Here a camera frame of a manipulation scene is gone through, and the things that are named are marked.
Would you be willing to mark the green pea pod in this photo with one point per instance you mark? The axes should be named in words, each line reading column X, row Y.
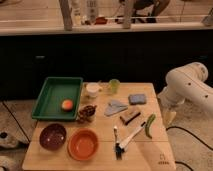
column 148, row 124

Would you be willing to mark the green plastic tray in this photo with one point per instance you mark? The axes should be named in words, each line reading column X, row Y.
column 54, row 91

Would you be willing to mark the brown pine cone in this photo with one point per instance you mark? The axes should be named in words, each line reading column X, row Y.
column 86, row 114

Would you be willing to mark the green translucent cup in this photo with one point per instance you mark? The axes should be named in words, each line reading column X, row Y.
column 114, row 86

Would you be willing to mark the white cup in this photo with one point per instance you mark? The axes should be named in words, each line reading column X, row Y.
column 92, row 89

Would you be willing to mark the white handled brush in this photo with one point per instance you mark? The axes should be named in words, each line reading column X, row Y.
column 127, row 140

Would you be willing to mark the brown wooden block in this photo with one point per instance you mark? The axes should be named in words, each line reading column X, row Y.
column 129, row 115

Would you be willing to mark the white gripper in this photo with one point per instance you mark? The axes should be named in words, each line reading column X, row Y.
column 168, row 115

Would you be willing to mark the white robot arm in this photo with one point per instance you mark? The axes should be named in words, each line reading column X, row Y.
column 185, row 83

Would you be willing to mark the orange ball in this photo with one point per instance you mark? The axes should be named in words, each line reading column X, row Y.
column 67, row 104

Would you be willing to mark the grey towel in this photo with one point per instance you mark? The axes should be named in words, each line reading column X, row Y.
column 114, row 107

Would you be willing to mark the dark purple bowl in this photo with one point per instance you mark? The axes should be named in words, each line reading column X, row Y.
column 53, row 137

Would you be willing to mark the orange red bowl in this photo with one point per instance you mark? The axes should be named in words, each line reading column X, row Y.
column 83, row 144

